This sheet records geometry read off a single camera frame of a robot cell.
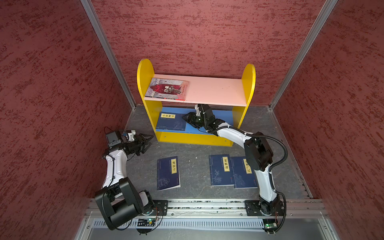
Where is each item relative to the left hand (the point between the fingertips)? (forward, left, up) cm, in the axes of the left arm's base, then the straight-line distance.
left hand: (153, 141), depth 80 cm
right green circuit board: (-35, -61, -17) cm, 72 cm away
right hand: (+15, -15, 0) cm, 21 cm away
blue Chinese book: (+17, -7, -2) cm, 18 cm away
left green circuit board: (-35, -2, -16) cm, 39 cm away
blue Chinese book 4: (-14, -52, -16) cm, 56 cm away
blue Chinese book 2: (-12, -7, -16) cm, 22 cm away
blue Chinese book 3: (-11, -39, -16) cm, 43 cm away
